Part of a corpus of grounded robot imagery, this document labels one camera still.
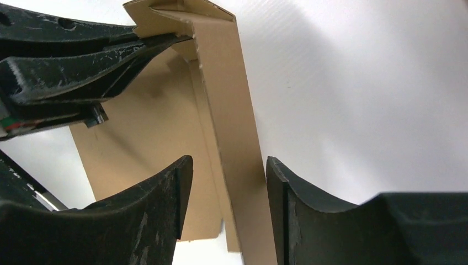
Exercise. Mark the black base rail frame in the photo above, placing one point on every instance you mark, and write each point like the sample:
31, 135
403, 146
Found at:
18, 186

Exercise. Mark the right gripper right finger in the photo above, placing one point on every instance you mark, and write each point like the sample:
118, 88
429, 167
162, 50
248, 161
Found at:
311, 226

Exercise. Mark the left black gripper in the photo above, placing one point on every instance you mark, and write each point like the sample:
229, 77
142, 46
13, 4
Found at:
114, 59

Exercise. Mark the brown cardboard box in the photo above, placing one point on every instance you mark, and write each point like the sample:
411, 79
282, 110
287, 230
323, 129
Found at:
192, 99

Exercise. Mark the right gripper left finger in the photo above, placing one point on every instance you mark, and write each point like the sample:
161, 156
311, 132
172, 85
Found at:
139, 225

